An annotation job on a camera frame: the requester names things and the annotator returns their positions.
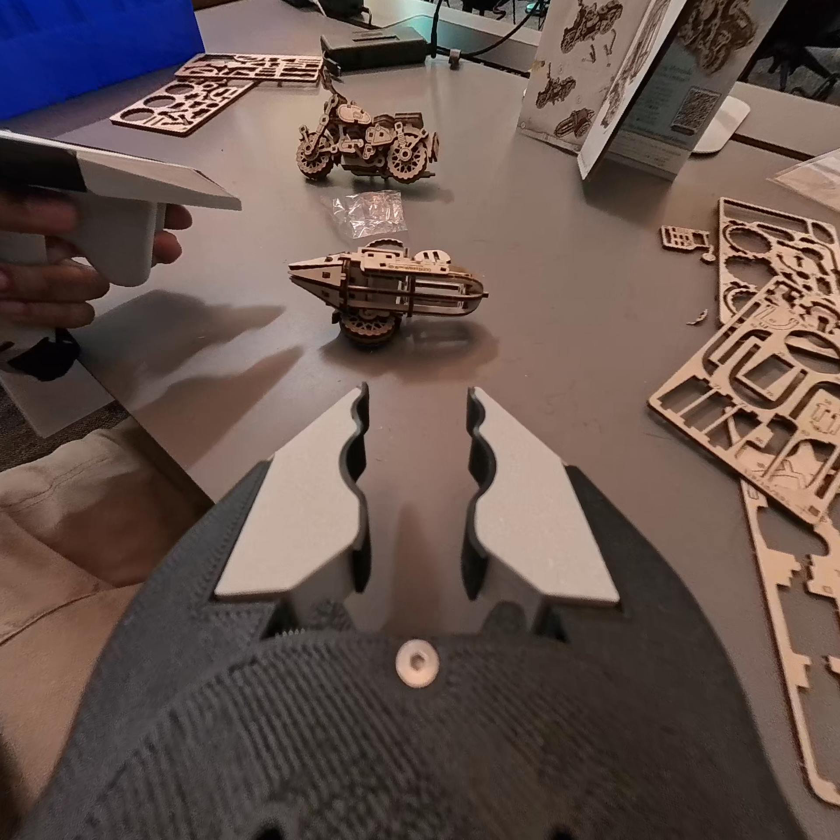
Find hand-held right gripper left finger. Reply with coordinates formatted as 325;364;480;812
212;382;371;614

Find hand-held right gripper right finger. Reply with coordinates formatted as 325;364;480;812
461;386;622;623

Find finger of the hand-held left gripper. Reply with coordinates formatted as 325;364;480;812
75;150;244;212

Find wooden motorcycle model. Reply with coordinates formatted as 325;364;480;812
295;71;441;186

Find wooden sidecar model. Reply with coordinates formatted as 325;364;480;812
287;239;487;349

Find grey desk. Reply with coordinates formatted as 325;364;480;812
0;0;840;840

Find white desk stand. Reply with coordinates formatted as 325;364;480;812
689;97;751;156

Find person's left hand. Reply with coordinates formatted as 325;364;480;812
0;193;195;330

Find blue plastic bin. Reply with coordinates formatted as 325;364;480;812
0;0;206;124

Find small clear plastic bag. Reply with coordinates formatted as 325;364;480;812
320;190;409;239

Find person's tan trousers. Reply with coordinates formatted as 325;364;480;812
0;420;217;664

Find black flat box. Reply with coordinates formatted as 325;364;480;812
320;26;429;72

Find small wooden grid part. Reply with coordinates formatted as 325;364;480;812
659;224;711;255

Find printed model kit booklet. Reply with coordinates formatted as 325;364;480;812
517;0;770;182

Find large clear plastic sleeve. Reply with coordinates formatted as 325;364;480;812
774;147;840;212

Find black cable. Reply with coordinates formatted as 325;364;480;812
427;0;549;68

